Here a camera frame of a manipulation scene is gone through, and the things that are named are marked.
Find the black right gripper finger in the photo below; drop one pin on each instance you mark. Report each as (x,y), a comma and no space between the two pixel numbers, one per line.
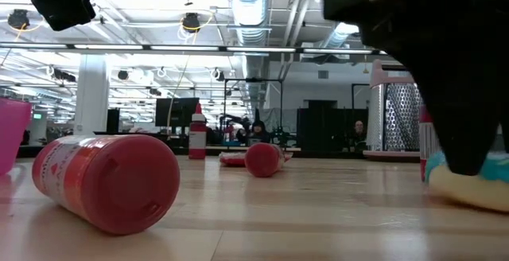
(506,133)
(465,114)

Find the blue frosted toy donut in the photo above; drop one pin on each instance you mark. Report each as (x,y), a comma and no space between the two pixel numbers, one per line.
(469,193)

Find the orange-banded red squeeze bottle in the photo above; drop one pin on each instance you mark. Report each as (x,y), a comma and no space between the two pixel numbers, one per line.
(119,185)

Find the background black robot arm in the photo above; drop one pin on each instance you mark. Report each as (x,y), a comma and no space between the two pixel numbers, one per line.
(234,123)

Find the person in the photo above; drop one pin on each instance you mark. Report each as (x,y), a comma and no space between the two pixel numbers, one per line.
(359,133)
(258,133)

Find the black partition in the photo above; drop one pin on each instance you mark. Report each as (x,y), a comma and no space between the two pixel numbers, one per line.
(326,127)

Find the black monitor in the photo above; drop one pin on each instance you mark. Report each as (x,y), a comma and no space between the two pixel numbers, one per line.
(177,111)

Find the black speaker box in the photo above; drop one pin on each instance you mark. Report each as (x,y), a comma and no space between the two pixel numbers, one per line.
(113,121)

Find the red translucent plastic bin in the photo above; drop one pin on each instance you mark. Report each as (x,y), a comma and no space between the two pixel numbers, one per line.
(14,133)

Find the black frame stand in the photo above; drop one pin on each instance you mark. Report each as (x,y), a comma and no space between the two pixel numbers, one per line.
(254,80)

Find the black aluminium table frame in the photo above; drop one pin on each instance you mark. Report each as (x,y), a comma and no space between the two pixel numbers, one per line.
(119,150)

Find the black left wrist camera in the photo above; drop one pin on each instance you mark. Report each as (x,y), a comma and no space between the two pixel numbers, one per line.
(59,0)

